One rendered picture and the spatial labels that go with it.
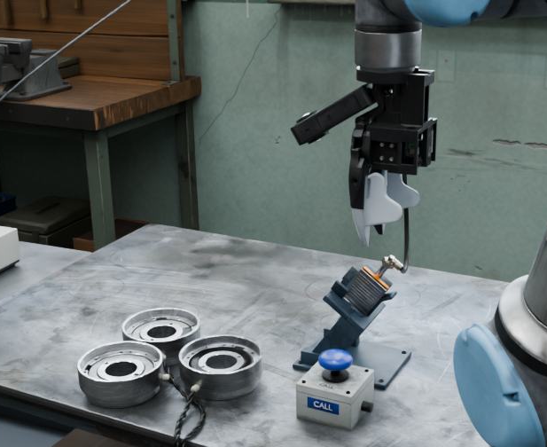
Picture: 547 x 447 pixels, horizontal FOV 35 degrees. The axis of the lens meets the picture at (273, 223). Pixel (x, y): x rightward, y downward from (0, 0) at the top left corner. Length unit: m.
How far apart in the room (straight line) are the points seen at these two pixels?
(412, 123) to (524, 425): 0.40
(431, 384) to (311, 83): 1.74
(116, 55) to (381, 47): 2.06
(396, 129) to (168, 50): 1.92
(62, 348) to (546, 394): 0.72
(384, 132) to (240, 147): 1.94
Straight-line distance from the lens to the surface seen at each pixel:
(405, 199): 1.09
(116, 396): 1.08
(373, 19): 0.99
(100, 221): 2.67
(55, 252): 1.96
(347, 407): 1.02
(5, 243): 1.86
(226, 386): 1.08
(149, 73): 2.92
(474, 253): 2.70
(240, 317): 1.30
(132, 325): 1.23
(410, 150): 1.03
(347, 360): 1.03
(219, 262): 1.50
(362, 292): 1.11
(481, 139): 2.60
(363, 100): 1.02
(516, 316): 0.75
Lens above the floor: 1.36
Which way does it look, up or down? 19 degrees down
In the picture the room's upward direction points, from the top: 1 degrees counter-clockwise
